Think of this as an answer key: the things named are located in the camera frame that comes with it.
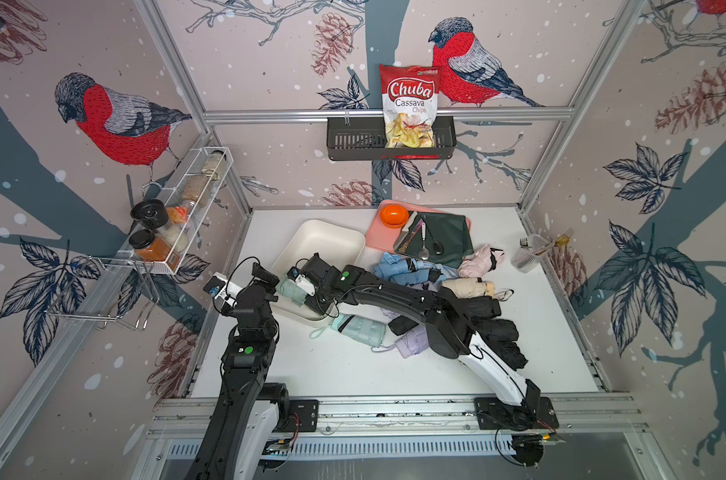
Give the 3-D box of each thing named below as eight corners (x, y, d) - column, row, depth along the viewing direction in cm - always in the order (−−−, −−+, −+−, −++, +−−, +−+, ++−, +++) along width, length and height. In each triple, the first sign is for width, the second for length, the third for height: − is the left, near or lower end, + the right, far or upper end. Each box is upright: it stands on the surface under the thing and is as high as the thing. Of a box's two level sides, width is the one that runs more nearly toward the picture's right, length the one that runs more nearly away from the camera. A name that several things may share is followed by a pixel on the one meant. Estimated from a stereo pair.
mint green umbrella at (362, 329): (328, 331, 89) (327, 328, 87) (336, 312, 93) (336, 308, 91) (380, 348, 86) (381, 345, 84) (386, 328, 90) (387, 324, 88)
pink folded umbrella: (468, 286, 99) (472, 278, 95) (453, 270, 103) (456, 262, 99) (502, 264, 104) (506, 256, 101) (486, 250, 108) (490, 241, 105)
